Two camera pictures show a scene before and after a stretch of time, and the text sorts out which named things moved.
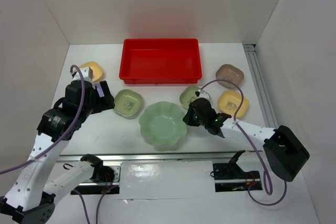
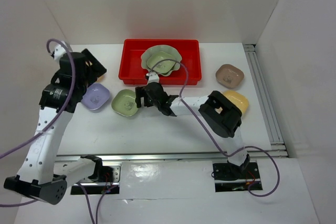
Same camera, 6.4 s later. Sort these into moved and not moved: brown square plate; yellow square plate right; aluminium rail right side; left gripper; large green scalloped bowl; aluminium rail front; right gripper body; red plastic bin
Moved: left gripper; large green scalloped bowl; right gripper body
Not moved: aluminium rail front; red plastic bin; yellow square plate right; aluminium rail right side; brown square plate
